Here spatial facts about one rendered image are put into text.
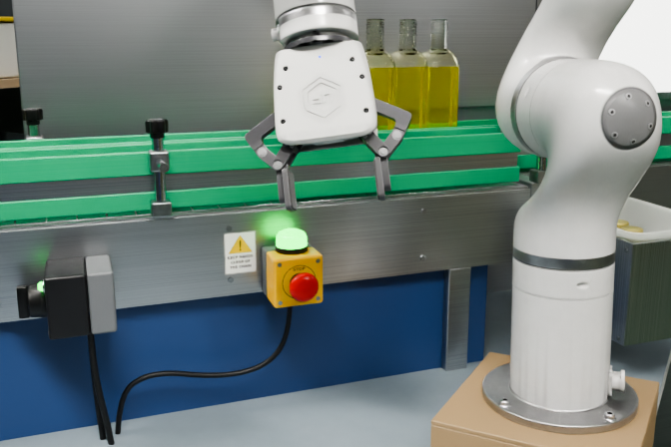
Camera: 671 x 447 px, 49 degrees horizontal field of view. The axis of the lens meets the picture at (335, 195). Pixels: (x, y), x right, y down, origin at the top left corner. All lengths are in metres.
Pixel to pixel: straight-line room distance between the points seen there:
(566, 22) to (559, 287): 0.31
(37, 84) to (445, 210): 0.68
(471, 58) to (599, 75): 0.66
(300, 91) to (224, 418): 0.55
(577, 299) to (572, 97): 0.24
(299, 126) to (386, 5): 0.67
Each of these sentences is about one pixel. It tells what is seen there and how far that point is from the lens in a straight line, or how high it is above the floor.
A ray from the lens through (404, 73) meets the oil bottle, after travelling 1.23.
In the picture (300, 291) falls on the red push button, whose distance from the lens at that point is 0.98.
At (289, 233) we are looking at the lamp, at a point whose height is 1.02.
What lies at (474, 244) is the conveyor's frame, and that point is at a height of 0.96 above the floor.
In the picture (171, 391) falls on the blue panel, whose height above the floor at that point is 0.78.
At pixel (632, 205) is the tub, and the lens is 1.36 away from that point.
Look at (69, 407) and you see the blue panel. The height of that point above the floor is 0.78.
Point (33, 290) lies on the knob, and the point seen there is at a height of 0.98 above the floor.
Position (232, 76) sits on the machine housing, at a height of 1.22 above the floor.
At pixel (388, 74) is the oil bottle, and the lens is 1.22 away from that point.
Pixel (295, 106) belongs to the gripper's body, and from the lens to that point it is 0.73.
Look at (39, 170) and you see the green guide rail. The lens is 1.02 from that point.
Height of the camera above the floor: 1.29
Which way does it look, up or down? 13 degrees down
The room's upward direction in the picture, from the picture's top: straight up
